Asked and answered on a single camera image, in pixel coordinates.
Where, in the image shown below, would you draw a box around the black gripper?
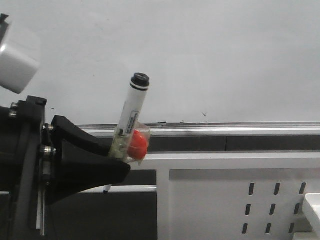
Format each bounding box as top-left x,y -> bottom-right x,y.
0,96 -> 131,240

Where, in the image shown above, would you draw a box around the red round magnet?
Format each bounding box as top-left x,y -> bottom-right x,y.
127,130 -> 149,161

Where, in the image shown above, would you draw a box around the white whiteboard marker pen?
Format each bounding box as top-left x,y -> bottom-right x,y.
102,72 -> 151,195

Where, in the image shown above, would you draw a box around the white whiteboard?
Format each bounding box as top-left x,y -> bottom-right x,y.
0,0 -> 320,135

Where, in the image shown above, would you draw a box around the white plastic bin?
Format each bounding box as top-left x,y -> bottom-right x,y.
293,193 -> 320,240

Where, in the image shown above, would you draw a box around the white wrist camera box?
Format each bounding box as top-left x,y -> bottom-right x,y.
0,13 -> 41,94

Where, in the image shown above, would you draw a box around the white metal rack frame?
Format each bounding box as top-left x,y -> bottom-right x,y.
0,151 -> 320,240

